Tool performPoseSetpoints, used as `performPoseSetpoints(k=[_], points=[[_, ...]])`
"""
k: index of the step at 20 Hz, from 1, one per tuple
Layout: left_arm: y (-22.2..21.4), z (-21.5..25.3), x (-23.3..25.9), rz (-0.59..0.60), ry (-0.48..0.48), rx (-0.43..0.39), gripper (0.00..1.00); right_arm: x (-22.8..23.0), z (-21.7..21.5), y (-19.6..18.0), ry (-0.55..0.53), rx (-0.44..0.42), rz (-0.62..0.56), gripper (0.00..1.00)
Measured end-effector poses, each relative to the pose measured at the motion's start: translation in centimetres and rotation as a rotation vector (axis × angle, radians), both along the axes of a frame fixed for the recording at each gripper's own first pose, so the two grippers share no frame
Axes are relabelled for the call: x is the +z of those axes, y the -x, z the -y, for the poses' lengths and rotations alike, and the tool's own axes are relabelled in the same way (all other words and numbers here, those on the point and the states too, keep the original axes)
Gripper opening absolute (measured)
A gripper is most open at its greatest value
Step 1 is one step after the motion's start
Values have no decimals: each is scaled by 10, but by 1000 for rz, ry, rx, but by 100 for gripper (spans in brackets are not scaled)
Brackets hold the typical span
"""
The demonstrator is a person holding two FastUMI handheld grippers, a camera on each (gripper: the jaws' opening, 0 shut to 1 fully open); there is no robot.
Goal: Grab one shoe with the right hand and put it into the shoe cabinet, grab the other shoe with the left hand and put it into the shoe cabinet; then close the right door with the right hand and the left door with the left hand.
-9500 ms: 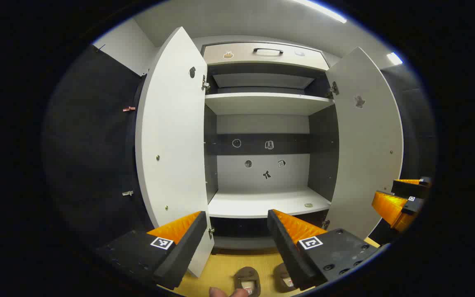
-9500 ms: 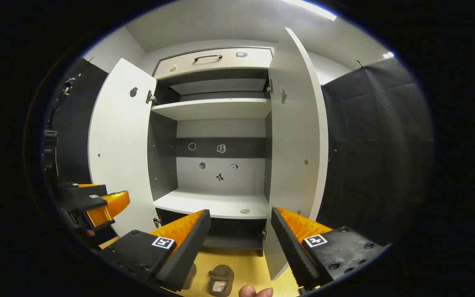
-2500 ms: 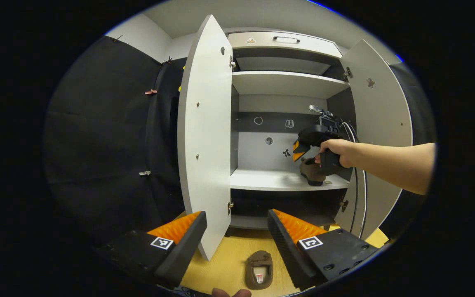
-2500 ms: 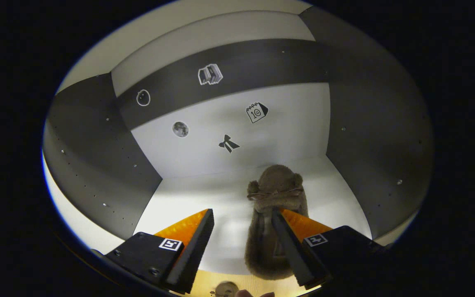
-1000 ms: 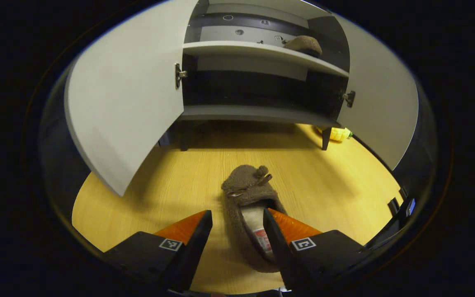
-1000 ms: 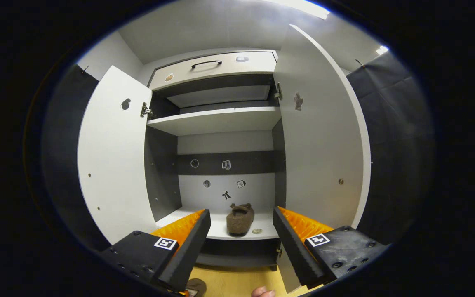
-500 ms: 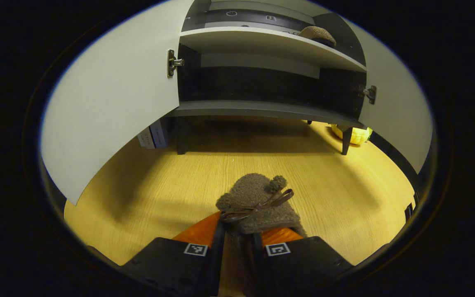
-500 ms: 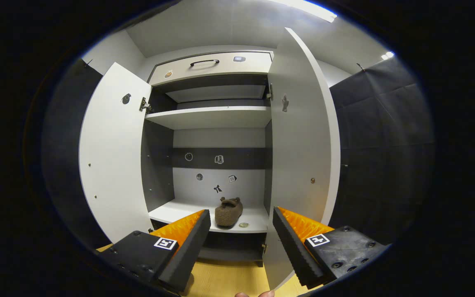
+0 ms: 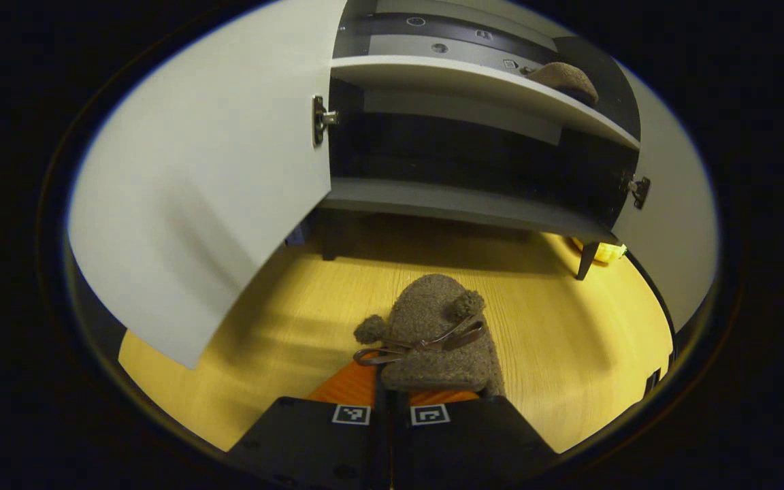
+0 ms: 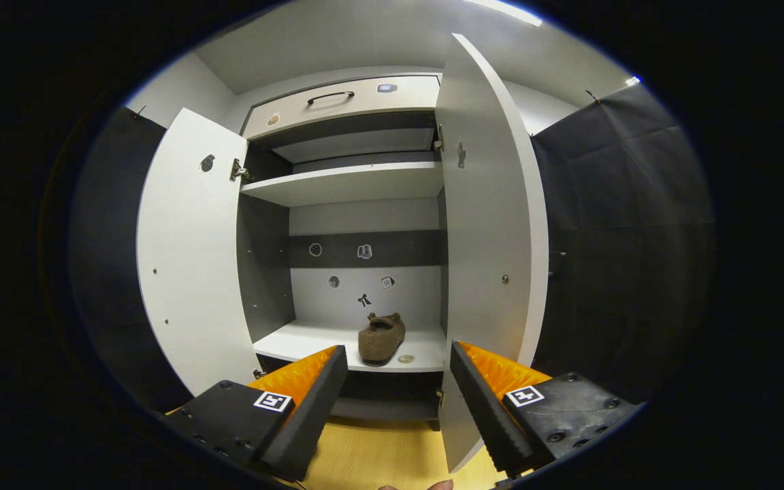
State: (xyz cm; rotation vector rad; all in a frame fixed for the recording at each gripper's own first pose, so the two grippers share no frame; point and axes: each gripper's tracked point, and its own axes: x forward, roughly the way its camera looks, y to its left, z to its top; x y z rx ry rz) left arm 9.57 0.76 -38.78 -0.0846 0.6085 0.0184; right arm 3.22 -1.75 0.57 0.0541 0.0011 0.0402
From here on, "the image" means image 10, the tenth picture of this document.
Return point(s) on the long ceiling light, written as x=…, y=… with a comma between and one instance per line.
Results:
x=504, y=11

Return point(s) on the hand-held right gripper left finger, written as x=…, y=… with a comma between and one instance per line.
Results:
x=317, y=412

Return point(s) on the brown fuzzy shoe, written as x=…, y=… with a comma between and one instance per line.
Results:
x=380, y=340

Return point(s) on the white cabinet drawer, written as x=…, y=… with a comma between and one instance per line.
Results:
x=392, y=105

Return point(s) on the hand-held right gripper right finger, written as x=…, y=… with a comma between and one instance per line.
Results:
x=480, y=415

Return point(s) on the black backdrop cloth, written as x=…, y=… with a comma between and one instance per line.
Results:
x=109, y=272
x=623, y=238

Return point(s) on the white shoe cabinet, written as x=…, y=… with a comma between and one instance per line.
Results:
x=365, y=218

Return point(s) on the white cabinet door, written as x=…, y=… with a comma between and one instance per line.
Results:
x=188, y=258
x=491, y=238

